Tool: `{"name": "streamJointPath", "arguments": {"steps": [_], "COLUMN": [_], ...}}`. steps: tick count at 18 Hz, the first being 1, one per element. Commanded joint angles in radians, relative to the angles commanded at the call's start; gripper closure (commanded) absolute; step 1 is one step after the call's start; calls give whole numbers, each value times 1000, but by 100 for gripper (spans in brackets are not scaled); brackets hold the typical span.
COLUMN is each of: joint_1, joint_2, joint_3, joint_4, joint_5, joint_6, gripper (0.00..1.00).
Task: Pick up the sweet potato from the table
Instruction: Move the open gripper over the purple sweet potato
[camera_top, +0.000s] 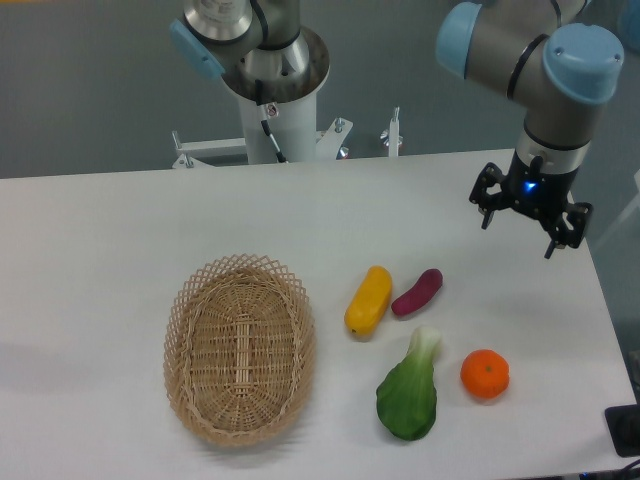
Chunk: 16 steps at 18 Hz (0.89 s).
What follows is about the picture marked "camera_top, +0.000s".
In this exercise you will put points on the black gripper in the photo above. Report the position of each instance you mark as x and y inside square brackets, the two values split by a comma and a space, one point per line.
[538, 195]

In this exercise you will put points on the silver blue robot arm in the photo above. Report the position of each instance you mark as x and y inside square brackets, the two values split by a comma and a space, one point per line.
[533, 52]

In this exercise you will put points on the purple sweet potato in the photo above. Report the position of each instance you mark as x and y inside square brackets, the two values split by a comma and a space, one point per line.
[419, 295]

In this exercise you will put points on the orange tangerine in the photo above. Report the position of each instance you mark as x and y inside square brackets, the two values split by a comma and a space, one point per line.
[485, 374]

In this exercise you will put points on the yellow mango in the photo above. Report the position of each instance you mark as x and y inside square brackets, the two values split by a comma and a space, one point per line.
[369, 303]

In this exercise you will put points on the green bok choy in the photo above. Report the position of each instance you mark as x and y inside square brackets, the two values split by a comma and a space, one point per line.
[406, 400]

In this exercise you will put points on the black device at table edge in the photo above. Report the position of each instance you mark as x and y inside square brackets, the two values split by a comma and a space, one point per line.
[623, 426]

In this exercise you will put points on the woven wicker basket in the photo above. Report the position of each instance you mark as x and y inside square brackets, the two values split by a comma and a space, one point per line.
[240, 351]

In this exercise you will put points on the white clamp post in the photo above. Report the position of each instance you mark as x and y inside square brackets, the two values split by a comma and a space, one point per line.
[390, 138]

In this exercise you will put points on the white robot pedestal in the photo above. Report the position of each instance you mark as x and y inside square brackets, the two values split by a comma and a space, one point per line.
[276, 91]

